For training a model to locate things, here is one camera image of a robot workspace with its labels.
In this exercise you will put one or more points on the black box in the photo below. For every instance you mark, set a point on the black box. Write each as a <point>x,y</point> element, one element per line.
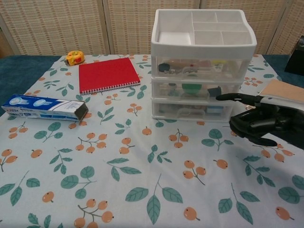
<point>295,59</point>

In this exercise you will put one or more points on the small dark blue block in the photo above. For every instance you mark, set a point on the small dark blue block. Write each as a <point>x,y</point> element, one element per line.
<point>214,91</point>

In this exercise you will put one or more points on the green ball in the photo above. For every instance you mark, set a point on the green ball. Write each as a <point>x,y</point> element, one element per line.
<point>191,88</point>

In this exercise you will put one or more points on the white plastic drawer organizer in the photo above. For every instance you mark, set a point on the white plastic drawer organizer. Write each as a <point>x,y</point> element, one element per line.
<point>175,44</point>

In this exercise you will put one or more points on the clear plastic bottom drawer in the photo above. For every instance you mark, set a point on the clear plastic bottom drawer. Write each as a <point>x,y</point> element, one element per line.
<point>171,111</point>

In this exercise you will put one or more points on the yellow tape measure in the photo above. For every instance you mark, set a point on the yellow tape measure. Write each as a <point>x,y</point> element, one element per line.
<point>74,58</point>

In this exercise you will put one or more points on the black round knob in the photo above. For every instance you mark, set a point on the black round knob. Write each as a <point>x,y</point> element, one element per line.
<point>164,67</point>

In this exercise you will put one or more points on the blue toothpaste box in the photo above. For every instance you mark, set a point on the blue toothpaste box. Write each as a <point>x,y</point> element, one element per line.
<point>42,108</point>

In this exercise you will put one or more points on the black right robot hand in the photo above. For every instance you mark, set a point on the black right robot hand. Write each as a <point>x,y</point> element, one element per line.
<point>263,121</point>

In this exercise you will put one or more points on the clear plastic top drawer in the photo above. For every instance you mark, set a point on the clear plastic top drawer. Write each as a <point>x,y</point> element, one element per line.
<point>202,71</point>

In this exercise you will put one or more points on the small yellow item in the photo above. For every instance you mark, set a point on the small yellow item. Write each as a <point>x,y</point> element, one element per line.
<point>218,62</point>

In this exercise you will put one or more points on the brown kraft paper notebook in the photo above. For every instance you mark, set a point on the brown kraft paper notebook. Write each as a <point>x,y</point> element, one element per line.
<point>282,91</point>

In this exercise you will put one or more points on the floral fruit print tablecloth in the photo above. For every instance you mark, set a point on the floral fruit print tablecloth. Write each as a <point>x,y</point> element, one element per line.
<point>133,171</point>

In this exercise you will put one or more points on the red spiral notebook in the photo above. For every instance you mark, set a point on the red spiral notebook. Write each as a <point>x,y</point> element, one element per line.
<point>108,74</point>

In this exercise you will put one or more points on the beige woven screen panel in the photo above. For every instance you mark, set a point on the beige woven screen panel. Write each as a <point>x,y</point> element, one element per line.
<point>133,26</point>
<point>294,21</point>
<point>263,21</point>
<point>52,26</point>

